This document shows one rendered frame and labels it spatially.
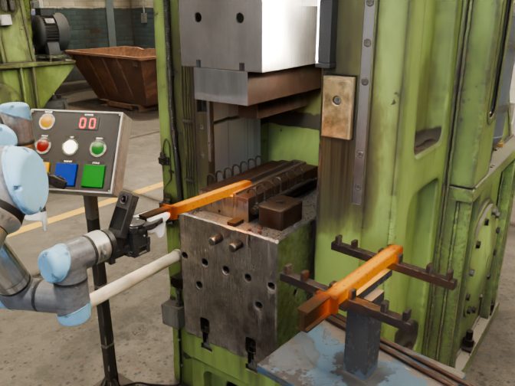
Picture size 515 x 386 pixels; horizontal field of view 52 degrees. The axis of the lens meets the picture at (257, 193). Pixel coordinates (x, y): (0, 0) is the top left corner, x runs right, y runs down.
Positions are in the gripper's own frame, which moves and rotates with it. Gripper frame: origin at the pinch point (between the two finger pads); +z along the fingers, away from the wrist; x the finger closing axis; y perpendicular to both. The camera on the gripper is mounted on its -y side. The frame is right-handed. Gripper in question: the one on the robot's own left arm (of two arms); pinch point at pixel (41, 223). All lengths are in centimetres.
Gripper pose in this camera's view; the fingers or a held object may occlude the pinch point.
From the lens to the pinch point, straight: 167.9
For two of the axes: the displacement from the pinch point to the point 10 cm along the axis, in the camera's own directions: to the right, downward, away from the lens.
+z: 0.0, 9.4, 3.4
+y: -8.1, 2.0, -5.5
